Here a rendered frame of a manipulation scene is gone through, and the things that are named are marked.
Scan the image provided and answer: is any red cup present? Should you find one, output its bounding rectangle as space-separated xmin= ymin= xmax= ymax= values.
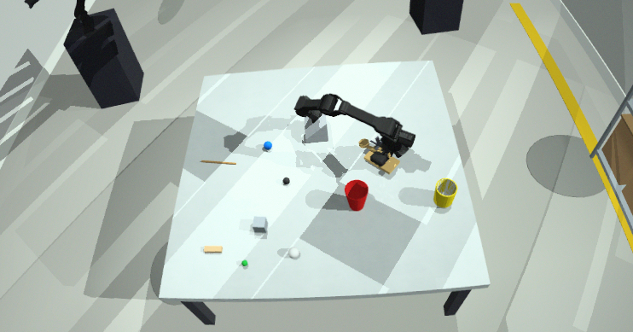
xmin=345 ymin=180 xmax=369 ymax=211

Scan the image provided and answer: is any tan wooden catapult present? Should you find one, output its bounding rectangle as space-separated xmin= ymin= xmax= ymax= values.
xmin=359 ymin=137 xmax=400 ymax=175

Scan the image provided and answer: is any yellow cup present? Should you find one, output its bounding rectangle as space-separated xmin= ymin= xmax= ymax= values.
xmin=433 ymin=178 xmax=457 ymax=209

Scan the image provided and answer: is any white ball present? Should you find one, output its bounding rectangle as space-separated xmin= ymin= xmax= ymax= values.
xmin=288 ymin=247 xmax=299 ymax=259

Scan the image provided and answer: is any tan flat bar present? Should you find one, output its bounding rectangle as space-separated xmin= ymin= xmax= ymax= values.
xmin=204 ymin=246 xmax=223 ymax=253

